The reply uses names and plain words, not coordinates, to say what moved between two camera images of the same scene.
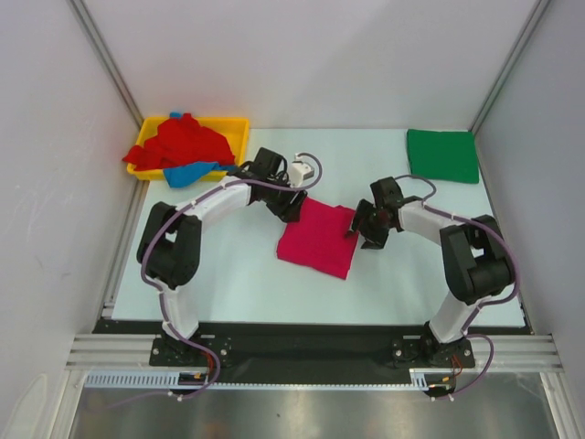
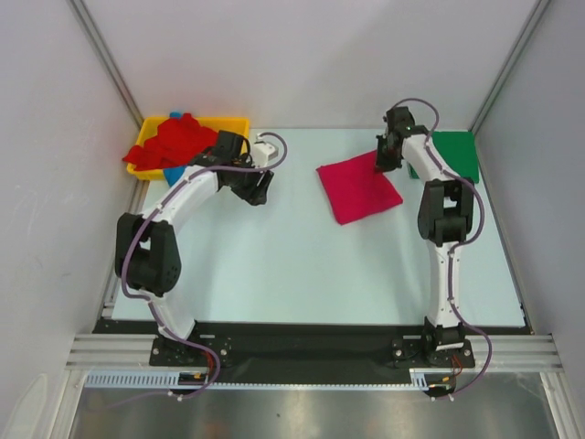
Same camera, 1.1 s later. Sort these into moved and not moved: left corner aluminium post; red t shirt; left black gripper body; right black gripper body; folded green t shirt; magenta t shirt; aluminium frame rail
Moved: magenta t shirt; right black gripper body; left black gripper body
Not moved: red t shirt; left corner aluminium post; folded green t shirt; aluminium frame rail
